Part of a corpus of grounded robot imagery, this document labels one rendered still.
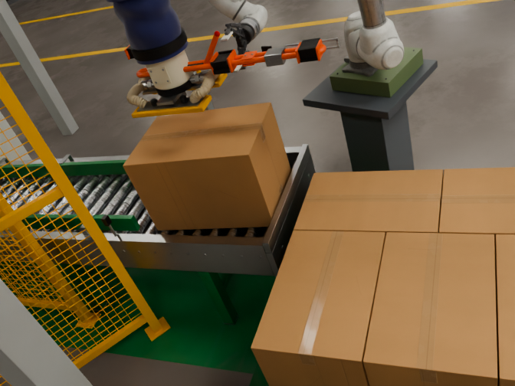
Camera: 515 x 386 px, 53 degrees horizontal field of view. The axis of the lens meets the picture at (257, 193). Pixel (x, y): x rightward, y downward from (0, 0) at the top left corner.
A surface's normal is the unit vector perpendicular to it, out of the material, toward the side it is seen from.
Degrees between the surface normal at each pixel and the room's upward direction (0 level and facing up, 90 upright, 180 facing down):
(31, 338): 90
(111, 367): 0
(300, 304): 0
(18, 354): 90
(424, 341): 0
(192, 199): 90
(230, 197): 90
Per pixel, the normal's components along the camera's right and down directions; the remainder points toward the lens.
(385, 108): -0.27, -0.76
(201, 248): -0.30, 0.65
